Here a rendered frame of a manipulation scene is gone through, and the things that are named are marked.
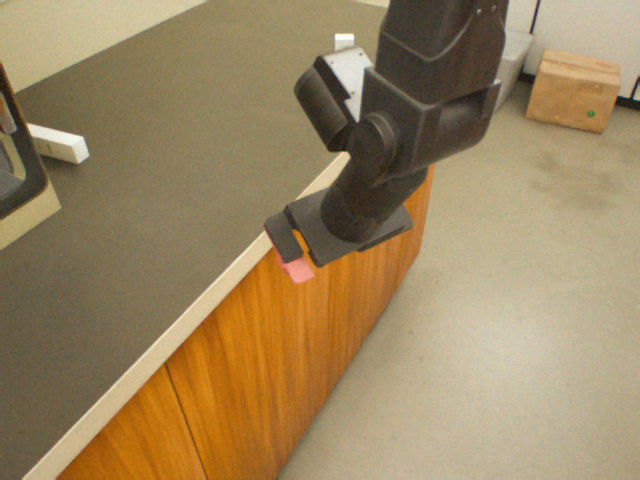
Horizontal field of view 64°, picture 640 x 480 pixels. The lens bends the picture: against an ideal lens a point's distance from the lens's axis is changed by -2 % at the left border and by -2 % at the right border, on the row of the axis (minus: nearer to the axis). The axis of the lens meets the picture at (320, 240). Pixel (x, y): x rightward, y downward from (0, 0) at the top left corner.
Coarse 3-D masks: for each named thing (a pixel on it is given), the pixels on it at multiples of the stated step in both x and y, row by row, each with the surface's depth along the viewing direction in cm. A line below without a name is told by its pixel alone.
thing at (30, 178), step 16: (0, 64) 62; (0, 80) 63; (16, 112) 66; (0, 144) 66; (16, 144) 68; (32, 144) 70; (0, 160) 66; (16, 160) 68; (32, 160) 70; (0, 176) 67; (16, 176) 69; (32, 176) 71; (0, 192) 68; (16, 192) 70; (32, 192) 72; (0, 208) 69; (16, 208) 71
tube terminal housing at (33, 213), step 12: (48, 192) 76; (36, 204) 75; (48, 204) 77; (12, 216) 72; (24, 216) 74; (36, 216) 76; (48, 216) 77; (0, 228) 71; (12, 228) 73; (24, 228) 74; (0, 240) 72; (12, 240) 73
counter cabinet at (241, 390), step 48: (240, 288) 81; (288, 288) 97; (336, 288) 122; (384, 288) 163; (192, 336) 73; (240, 336) 87; (288, 336) 106; (336, 336) 136; (144, 384) 67; (192, 384) 78; (240, 384) 93; (288, 384) 116; (144, 432) 71; (192, 432) 83; (240, 432) 101; (288, 432) 128
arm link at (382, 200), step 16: (352, 128) 40; (352, 160) 41; (352, 176) 41; (416, 176) 40; (352, 192) 42; (368, 192) 40; (384, 192) 39; (400, 192) 39; (352, 208) 43; (368, 208) 42; (384, 208) 41
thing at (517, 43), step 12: (516, 36) 284; (528, 36) 285; (504, 48) 272; (516, 48) 272; (528, 48) 282; (504, 60) 263; (516, 60) 265; (504, 72) 269; (516, 72) 289; (504, 84) 273; (504, 96) 289
